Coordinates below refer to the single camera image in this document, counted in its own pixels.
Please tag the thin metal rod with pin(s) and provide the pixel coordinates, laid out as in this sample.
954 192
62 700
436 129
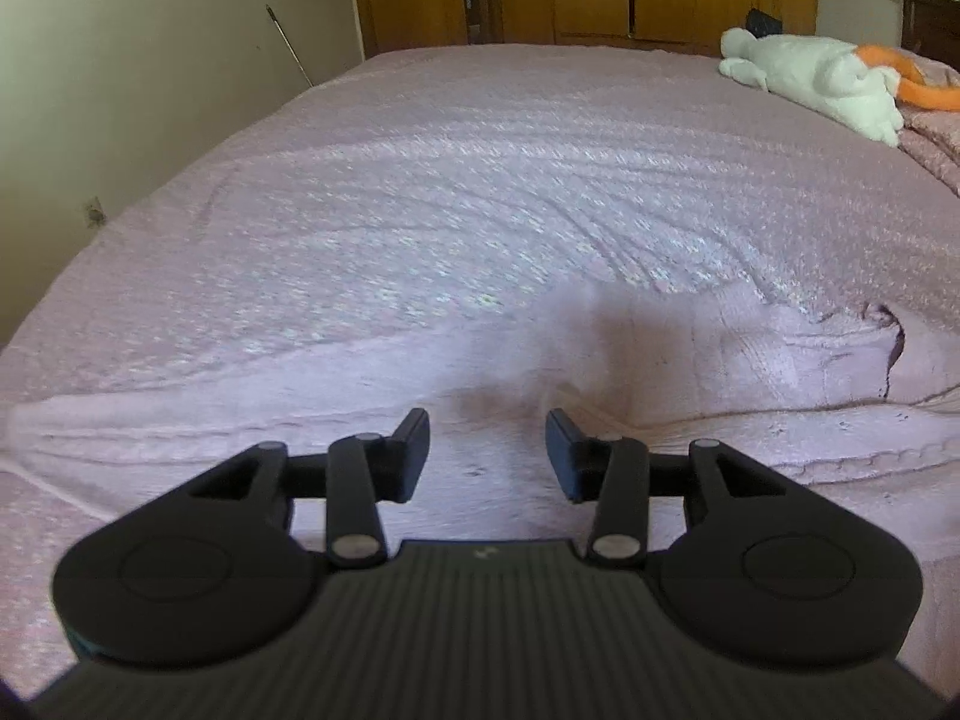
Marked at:
289 45

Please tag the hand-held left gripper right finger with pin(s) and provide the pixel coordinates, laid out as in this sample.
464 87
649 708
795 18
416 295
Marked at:
559 451

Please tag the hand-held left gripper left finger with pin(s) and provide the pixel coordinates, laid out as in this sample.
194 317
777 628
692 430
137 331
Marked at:
412 451

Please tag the pink bed blanket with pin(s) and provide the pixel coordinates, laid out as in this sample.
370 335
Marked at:
450 202

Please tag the dark wooden headboard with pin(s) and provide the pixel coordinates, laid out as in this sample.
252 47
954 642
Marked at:
930 19

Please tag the wall socket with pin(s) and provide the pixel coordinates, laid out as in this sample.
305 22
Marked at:
94 211

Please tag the dark hanging bag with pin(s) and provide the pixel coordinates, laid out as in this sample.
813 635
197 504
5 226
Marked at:
761 22

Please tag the pink knitted sweater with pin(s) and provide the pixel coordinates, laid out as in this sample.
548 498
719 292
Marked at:
750 360

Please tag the white and orange plush toy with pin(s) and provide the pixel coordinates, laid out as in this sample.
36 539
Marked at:
810 75

